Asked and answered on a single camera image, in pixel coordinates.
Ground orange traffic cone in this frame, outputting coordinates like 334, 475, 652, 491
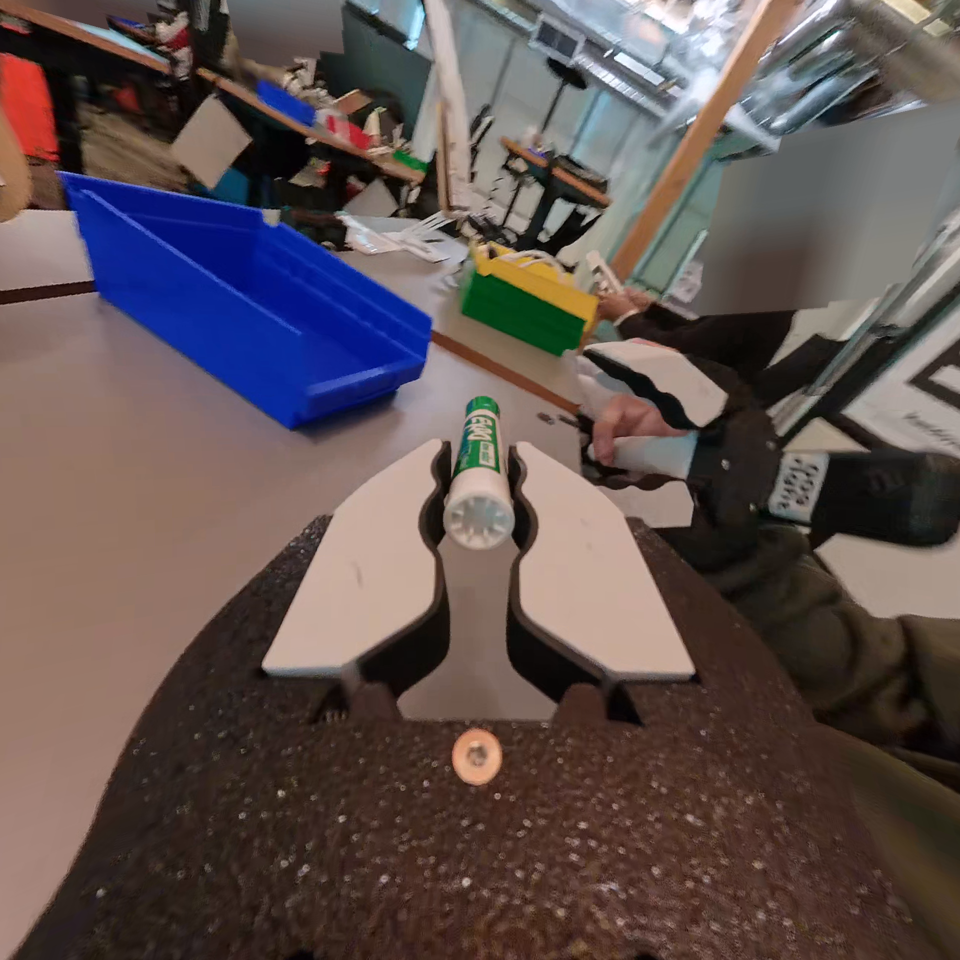
0, 52, 61, 162

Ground small red bin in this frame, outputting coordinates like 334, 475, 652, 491
315, 108, 372, 147

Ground yellow plastic bin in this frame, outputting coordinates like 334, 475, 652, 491
468, 243, 600, 324

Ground green plastic bin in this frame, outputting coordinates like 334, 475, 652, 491
461, 270, 586, 357

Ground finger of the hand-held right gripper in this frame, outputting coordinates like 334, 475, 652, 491
581, 337, 730, 434
600, 478, 696, 530

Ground small blue bin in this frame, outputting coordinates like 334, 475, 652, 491
255, 78, 316, 125

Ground poster on black easel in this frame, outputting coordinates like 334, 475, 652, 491
772, 217, 960, 462

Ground black monitor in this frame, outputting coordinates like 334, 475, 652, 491
341, 0, 435, 121

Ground tall tilted display stand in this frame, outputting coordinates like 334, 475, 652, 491
420, 0, 481, 215

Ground person's right hand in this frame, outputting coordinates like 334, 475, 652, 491
591, 396, 690, 468

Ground standing desk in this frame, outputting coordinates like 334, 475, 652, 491
501, 137, 610, 256

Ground blue plastic bin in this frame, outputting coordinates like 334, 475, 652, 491
60, 171, 434, 430

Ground green dry-erase marker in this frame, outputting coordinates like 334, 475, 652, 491
442, 396, 516, 553

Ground person's right forearm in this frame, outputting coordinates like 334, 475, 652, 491
660, 517, 960, 789

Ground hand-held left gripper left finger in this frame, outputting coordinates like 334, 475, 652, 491
261, 438, 453, 708

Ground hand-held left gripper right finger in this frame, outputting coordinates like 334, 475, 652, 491
507, 440, 697, 723

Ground wooden post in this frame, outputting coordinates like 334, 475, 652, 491
611, 0, 796, 279

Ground wooden-top desk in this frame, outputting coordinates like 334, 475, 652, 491
0, 0, 174, 76
196, 67, 425, 185

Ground loose white papers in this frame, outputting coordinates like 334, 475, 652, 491
341, 213, 466, 264

